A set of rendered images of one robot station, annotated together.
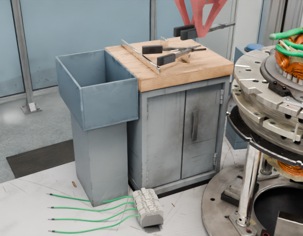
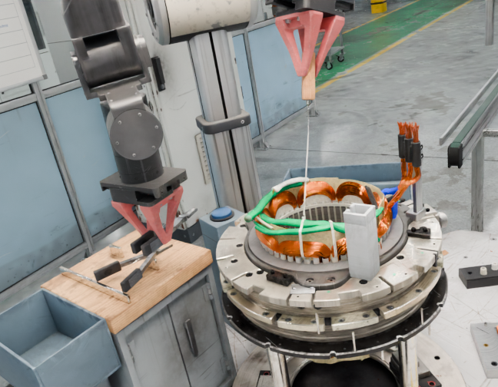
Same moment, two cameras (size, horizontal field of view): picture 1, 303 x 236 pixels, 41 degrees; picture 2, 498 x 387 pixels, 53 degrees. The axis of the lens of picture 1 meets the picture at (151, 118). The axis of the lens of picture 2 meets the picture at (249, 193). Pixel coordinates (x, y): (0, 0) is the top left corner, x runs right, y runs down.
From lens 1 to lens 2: 0.11 m
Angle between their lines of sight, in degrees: 19
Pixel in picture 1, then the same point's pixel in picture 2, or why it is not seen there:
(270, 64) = (256, 245)
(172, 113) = (161, 337)
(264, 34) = (222, 188)
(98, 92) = (60, 362)
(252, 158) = (277, 359)
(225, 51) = not seen: hidden behind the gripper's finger
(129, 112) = (107, 364)
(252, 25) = (190, 155)
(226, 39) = not seen: hidden behind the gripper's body
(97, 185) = not seen: outside the picture
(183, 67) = (154, 279)
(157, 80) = (131, 311)
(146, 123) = (133, 367)
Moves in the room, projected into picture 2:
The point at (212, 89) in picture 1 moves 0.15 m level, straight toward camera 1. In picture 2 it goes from (197, 288) to (215, 345)
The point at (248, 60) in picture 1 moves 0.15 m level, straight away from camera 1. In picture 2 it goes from (228, 246) to (216, 206)
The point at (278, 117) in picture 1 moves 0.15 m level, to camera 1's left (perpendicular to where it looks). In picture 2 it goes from (291, 309) to (178, 359)
